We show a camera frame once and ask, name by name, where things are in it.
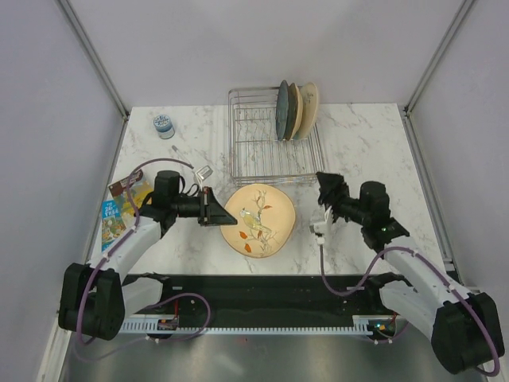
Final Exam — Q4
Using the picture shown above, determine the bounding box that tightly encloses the brown and yellow book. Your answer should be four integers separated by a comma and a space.
108, 170, 153, 217

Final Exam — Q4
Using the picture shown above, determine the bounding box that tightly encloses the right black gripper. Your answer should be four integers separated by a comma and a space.
314, 171, 369, 226

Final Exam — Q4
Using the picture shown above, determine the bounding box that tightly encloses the metal wire dish rack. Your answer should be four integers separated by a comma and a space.
227, 87, 324, 186

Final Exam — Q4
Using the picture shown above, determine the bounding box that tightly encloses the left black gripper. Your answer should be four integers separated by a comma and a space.
170, 186, 236, 227

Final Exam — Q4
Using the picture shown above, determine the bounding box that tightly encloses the white pen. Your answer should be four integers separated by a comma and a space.
172, 145, 194, 169

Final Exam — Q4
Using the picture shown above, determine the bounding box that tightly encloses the cream plate with yellow bird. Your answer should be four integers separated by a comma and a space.
285, 83, 303, 140

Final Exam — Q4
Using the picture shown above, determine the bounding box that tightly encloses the small blue-lidded jar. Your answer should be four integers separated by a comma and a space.
153, 114, 175, 139

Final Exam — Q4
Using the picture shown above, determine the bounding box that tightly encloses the dark teal plate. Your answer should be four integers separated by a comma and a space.
275, 80, 290, 141

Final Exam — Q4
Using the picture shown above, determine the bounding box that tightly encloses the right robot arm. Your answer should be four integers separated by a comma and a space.
312, 172, 505, 377

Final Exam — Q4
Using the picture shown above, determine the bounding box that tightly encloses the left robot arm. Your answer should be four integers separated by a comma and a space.
58, 170, 237, 341

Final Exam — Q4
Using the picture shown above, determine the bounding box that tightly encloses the blue paperback book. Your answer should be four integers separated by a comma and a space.
101, 200, 129, 251

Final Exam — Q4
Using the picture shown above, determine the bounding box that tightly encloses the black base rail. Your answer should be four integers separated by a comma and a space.
124, 273, 392, 329

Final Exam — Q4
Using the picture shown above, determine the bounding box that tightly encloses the blue and cream plate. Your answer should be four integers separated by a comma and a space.
293, 82, 320, 140

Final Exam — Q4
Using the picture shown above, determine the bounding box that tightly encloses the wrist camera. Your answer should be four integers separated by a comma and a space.
309, 207, 333, 246
194, 165, 213, 186

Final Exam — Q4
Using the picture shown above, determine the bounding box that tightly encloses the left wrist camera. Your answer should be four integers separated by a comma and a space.
194, 165, 213, 186

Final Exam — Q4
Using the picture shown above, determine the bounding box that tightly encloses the aluminium frame profile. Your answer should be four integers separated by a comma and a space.
55, 0, 131, 120

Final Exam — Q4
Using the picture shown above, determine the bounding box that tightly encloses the white cable duct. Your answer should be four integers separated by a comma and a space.
119, 314, 179, 334

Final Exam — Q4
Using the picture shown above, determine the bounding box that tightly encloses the cream plate with blue bird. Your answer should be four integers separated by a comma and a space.
220, 183, 297, 259

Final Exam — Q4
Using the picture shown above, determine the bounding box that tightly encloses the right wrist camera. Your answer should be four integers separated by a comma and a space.
309, 207, 333, 246

